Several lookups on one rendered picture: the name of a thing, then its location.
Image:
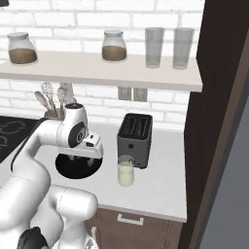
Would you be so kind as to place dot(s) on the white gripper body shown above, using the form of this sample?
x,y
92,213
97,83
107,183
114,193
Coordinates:
x,y
81,150

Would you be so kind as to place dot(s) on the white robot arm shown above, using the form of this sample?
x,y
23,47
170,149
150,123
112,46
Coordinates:
x,y
29,181

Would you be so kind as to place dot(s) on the black ice bowl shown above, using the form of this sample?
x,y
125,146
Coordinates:
x,y
76,170

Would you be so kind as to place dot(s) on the glass of lemonade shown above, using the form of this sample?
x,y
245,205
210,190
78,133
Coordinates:
x,y
125,173

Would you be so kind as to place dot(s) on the empty tall glass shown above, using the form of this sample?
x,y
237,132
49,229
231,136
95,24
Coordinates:
x,y
154,48
183,48

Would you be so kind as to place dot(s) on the dark brown fridge housing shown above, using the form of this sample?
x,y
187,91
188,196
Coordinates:
x,y
210,97

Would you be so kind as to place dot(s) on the grey fridge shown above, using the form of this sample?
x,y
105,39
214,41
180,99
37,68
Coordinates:
x,y
231,194

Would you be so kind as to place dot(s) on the brown utensil pot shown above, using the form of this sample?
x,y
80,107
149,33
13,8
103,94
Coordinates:
x,y
52,114

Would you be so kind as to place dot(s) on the dark grey toaster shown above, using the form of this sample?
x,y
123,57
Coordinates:
x,y
134,142

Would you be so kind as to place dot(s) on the pale flat turner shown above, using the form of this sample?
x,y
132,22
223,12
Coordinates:
x,y
69,95

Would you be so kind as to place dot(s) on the pale spatula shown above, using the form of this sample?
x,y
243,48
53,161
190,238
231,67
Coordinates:
x,y
61,95

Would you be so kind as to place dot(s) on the brown cupboard door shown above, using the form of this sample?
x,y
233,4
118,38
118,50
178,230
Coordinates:
x,y
91,223

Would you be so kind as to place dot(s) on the black hob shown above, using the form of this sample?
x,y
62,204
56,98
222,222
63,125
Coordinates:
x,y
13,133

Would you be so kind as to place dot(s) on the pale wooden spoon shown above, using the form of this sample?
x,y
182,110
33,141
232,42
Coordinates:
x,y
41,99

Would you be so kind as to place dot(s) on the pale slotted spoon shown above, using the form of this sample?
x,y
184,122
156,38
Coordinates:
x,y
47,89

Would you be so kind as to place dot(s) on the brown drawer front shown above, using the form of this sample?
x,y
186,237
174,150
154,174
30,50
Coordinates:
x,y
152,235

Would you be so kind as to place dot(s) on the glass jar with brown contents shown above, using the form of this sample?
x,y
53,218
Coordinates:
x,y
114,48
22,50

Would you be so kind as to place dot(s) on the dark extractor hood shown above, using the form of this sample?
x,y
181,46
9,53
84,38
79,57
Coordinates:
x,y
4,2

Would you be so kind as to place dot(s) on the grey wall socket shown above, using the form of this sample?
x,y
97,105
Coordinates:
x,y
124,93
140,94

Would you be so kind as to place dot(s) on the pale wall shelf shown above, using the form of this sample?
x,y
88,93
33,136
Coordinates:
x,y
97,73

